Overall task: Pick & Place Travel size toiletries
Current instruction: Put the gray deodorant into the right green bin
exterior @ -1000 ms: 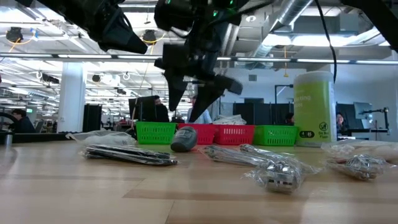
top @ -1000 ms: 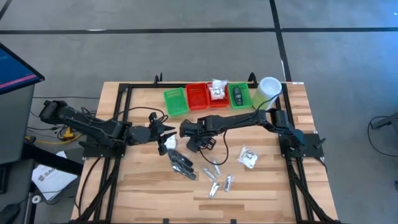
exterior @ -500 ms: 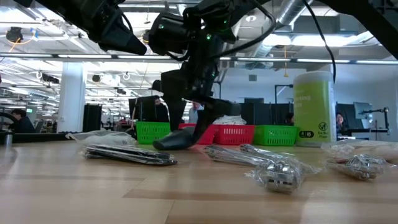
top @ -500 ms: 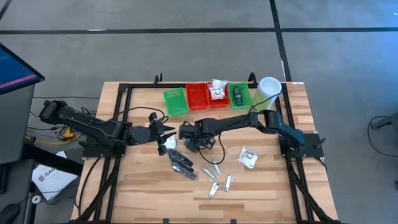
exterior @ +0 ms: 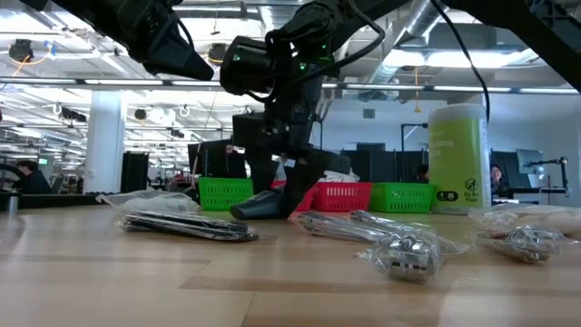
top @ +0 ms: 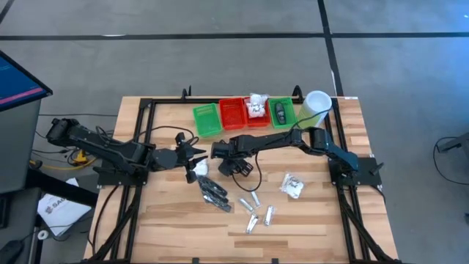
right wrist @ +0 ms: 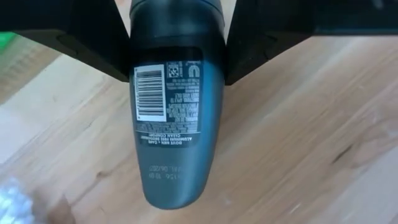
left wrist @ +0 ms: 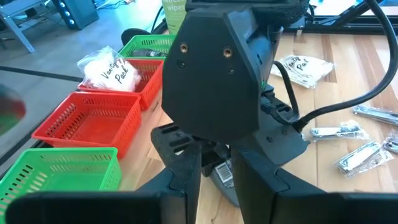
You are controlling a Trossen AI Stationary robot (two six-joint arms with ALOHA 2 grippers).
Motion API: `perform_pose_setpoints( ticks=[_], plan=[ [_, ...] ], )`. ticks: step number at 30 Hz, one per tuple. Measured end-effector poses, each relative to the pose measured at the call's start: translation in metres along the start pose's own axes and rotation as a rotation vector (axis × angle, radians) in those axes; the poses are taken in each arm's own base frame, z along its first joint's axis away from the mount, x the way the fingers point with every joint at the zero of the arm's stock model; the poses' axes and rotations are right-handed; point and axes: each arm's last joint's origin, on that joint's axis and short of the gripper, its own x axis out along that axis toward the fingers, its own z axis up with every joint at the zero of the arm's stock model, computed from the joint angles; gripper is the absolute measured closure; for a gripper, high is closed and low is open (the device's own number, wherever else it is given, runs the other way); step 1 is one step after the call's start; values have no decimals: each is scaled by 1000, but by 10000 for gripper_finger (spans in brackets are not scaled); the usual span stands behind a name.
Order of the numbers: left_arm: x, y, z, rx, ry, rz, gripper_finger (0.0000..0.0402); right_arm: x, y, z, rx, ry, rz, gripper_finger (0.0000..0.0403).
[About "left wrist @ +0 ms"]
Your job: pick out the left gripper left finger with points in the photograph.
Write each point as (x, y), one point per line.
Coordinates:
(174, 161)

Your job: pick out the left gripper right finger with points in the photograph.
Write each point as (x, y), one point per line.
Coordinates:
(264, 193)

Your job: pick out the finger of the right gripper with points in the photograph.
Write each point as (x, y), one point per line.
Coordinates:
(280, 143)
(214, 152)

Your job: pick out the vanity pack plastic bag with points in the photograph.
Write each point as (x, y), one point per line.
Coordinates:
(109, 73)
(304, 70)

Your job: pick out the nail clipper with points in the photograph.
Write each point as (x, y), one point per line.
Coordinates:
(392, 144)
(335, 132)
(360, 158)
(379, 114)

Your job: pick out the red plastic mesh basket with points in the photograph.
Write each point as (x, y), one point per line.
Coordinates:
(149, 84)
(90, 127)

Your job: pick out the green disinfecting wipes canister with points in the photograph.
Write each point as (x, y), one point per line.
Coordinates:
(174, 15)

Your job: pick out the green plastic mesh basket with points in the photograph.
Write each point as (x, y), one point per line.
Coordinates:
(62, 180)
(146, 42)

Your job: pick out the black computer tower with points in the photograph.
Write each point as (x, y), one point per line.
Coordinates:
(84, 14)

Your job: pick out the grey metal table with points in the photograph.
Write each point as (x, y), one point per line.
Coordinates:
(18, 6)

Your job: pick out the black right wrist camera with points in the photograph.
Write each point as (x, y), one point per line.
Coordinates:
(211, 93)

